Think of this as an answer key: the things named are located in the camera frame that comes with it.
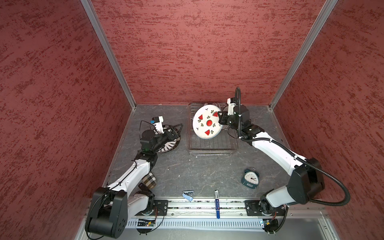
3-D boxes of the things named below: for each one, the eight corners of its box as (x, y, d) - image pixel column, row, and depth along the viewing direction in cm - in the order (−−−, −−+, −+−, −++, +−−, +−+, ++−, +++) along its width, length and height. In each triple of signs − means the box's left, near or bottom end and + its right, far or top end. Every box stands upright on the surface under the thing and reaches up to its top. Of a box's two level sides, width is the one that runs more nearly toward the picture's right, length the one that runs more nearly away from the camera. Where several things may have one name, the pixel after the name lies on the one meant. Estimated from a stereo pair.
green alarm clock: (243, 188, 82) (245, 186, 79) (239, 169, 89) (241, 167, 85) (259, 189, 82) (262, 186, 79) (254, 169, 89) (257, 167, 86)
